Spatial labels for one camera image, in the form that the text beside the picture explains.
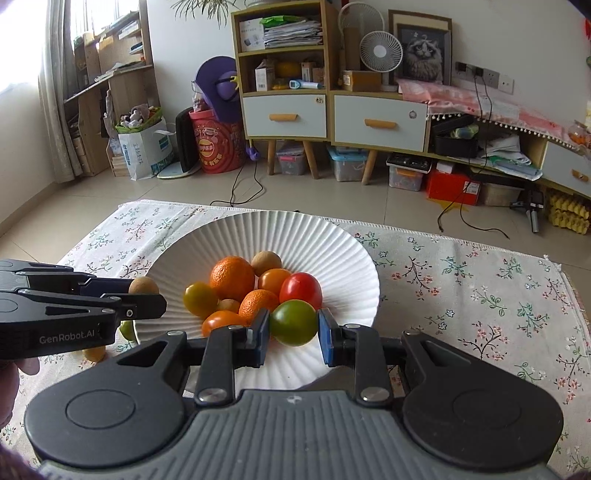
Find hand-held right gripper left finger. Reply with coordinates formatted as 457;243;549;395
113;308;271;406

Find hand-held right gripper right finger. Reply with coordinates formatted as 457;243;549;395
318;308;476;406

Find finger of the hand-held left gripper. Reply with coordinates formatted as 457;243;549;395
14;291;167;322
0;259;136;296

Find small mandarin orange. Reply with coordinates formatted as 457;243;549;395
238;289;280;325

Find green tomato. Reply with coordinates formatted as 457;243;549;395
270;299;320;347

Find orange tomato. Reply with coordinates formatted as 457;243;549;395
257;268;292;297
201;311;250;339

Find large red tomato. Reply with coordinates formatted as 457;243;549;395
279;272;323;311

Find yellow tomato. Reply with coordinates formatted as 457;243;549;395
183;282;219;320

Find large mandarin orange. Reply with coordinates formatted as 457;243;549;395
209;256;256;302

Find white ribbed plate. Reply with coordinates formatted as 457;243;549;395
134;210;382;391

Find person's left hand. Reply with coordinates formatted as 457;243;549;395
0;357;41;430

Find white floor scale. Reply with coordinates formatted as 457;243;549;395
157;164;202;179

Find white shopping bag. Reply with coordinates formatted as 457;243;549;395
117;117;175;181

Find floral tablecloth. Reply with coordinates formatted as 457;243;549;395
0;199;579;480

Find black flat panel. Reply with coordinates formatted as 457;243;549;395
175;107;201;172

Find blue-lid plastic storage box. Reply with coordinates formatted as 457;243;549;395
328;147;369;182

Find red snack bucket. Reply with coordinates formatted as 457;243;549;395
189;108;247;175

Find clear plastic storage box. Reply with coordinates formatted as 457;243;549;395
276;142;308;176

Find black-lid plastic storage box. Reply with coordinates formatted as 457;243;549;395
387;153;426;192

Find wooden bookshelf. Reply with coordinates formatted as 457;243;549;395
65;0;160;176

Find red shoe box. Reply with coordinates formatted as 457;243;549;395
426;168;482;206

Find tall wooden shelf cabinet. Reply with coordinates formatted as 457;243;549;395
231;0;340;179

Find grey curtain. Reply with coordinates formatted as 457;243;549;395
39;0;84;178

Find low wooden drawer cabinet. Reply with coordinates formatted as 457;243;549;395
330;90;432;185

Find purple plush toy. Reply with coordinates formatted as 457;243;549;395
191;55;242;123

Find black plastic bin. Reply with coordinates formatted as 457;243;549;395
434;124;479;158

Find small cardboard box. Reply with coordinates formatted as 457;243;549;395
342;70;383;92

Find yellow egg carton stack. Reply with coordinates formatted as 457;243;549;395
549;191;591;234

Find pink cloth cover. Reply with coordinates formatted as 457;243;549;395
397;78;578;144

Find potted plant leaves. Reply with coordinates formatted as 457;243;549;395
171;0;245;26

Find white product box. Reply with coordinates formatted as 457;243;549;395
239;18;266;51

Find white desk fan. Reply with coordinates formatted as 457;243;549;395
359;31;404;90

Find long wooden console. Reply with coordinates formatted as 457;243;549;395
429;115;591;200

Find framed cat picture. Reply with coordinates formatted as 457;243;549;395
388;10;453;86

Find stack of papers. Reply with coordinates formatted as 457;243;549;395
264;16;323;49

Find wall socket row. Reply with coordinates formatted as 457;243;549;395
455;61;514;93

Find white pedestal fan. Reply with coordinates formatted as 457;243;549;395
338;1;386;72

